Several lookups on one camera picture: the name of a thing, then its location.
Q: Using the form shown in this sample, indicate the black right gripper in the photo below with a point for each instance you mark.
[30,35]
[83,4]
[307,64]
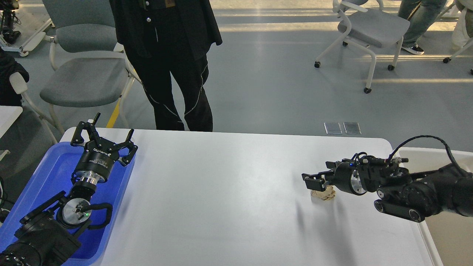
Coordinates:
[345,177]

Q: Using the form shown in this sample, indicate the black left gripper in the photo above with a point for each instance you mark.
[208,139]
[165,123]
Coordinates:
[97,159]

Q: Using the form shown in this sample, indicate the beige paper ball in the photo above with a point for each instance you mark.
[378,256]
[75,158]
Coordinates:
[328,194]

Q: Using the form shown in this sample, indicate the robot base far left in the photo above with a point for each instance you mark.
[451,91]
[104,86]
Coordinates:
[23,25]

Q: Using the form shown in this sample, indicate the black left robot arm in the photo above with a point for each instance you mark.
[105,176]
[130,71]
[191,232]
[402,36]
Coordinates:
[66,213]

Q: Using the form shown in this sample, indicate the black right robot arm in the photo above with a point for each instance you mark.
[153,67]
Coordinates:
[411,196]

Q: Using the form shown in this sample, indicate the left metal floor plate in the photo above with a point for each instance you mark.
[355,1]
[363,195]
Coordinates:
[333,128]

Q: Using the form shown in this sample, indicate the metal floor plate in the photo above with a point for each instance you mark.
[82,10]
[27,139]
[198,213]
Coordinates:
[333,128]
[352,128]

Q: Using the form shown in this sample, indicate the blue plastic tray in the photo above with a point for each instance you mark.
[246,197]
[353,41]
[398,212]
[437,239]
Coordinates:
[53,175]

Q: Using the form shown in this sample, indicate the right metal floor plate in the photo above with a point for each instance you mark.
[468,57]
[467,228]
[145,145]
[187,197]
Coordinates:
[352,128]

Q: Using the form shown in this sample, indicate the grey chair near left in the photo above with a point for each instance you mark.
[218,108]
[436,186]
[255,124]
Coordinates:
[81,26]

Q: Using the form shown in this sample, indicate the grey chair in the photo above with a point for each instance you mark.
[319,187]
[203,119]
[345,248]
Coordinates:
[81,26]
[367,27]

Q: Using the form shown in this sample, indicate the white side table left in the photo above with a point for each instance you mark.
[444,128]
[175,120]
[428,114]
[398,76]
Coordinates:
[8,115]

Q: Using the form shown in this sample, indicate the white chair armrest left edge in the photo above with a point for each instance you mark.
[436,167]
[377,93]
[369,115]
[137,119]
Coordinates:
[20,87]

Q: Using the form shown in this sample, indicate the person in black clothes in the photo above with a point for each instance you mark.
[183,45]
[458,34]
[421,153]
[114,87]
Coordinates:
[167,41]

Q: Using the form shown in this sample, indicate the white plastic bin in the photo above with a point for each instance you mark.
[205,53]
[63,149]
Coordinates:
[451,233]

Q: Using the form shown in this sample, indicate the grey chair far right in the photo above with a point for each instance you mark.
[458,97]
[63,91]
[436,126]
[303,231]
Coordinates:
[367,27]

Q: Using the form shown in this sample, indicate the person in jeans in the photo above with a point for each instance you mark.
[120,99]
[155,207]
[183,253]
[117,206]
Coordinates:
[421,15]

